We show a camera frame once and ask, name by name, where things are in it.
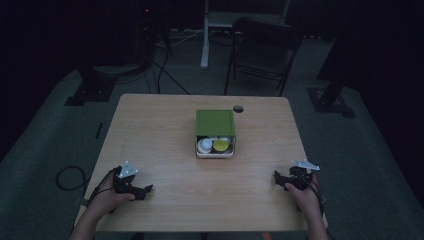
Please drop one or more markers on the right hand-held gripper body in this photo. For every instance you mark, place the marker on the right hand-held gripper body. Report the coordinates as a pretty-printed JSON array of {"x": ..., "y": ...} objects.
[{"x": 300, "y": 178}]

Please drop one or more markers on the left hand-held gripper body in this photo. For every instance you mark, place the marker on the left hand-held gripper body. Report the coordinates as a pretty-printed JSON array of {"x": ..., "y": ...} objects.
[{"x": 121, "y": 181}]

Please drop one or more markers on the pile of white coffee capsules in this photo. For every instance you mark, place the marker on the pile of white coffee capsules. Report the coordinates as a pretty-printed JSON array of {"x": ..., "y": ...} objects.
[{"x": 205, "y": 145}]

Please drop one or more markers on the green drawer box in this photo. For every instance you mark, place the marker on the green drawer box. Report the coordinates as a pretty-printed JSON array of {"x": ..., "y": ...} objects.
[{"x": 215, "y": 122}]

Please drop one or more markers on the person's right hand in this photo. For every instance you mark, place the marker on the person's right hand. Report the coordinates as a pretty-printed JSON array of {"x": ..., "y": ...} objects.
[{"x": 308, "y": 200}]

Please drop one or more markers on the person's left hand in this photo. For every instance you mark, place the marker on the person's left hand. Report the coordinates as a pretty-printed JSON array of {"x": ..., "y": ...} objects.
[{"x": 105, "y": 203}]

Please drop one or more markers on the black marker pen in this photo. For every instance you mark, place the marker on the black marker pen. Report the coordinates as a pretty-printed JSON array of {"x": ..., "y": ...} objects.
[{"x": 99, "y": 130}]

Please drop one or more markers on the black stand with flat base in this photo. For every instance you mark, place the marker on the black stand with flat base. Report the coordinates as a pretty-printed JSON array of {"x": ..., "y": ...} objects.
[
  {"x": 330, "y": 103},
  {"x": 90, "y": 93}
]

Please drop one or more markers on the black table grommet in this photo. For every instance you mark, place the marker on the black table grommet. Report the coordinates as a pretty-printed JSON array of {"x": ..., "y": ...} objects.
[{"x": 238, "y": 109}]

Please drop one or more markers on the black folding chair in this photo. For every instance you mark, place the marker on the black folding chair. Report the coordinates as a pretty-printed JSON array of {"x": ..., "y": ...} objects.
[{"x": 266, "y": 50}]

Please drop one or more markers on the dark equipment tower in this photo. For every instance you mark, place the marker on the dark equipment tower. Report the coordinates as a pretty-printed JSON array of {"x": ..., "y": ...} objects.
[{"x": 145, "y": 33}]

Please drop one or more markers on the white desk frame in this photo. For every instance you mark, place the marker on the white desk frame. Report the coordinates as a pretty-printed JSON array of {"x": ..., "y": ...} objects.
[{"x": 205, "y": 50}]

